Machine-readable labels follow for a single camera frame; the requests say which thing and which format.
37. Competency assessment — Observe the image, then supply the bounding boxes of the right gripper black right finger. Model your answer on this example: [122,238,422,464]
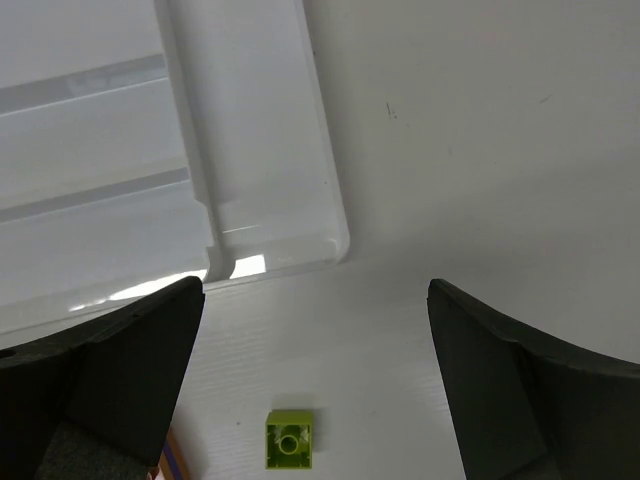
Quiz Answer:
[427,279,639,479]

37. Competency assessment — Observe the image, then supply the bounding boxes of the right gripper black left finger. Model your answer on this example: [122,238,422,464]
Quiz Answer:
[1,276,205,479]

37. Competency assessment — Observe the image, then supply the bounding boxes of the orange lego brick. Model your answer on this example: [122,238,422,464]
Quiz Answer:
[156,430,192,480]

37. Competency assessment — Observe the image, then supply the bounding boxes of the dark green square lego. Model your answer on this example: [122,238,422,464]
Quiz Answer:
[265,409,314,470]

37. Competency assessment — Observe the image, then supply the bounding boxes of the white divided sorting tray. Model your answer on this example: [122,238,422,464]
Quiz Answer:
[1,1,350,334]

